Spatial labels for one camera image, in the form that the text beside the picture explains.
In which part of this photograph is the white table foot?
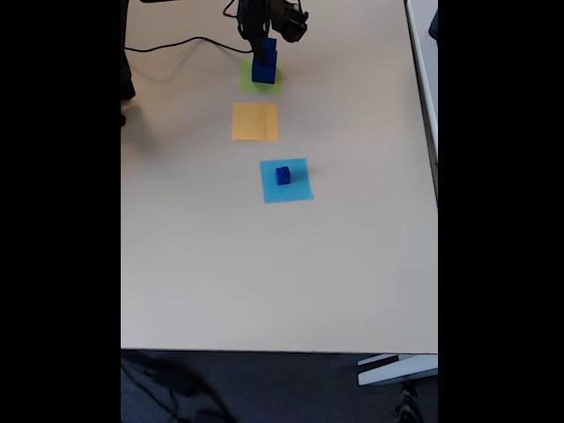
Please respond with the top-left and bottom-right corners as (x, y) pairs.
(356, 352), (439, 388)

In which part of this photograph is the green paper square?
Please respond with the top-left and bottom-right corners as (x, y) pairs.
(238, 59), (284, 95)

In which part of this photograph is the light blue paper square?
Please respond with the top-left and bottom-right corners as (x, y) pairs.
(259, 157), (315, 204)

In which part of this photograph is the orange paper square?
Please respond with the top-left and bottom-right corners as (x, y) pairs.
(231, 102), (279, 143)

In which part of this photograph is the white side desk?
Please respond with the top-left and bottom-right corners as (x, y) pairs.
(404, 0), (439, 204)

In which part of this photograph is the largest blue cube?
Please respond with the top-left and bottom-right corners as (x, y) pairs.
(250, 50), (279, 85)

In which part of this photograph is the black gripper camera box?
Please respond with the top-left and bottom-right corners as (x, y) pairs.
(268, 0), (310, 44)

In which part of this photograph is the large blue cube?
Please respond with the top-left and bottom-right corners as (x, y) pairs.
(253, 37), (279, 68)

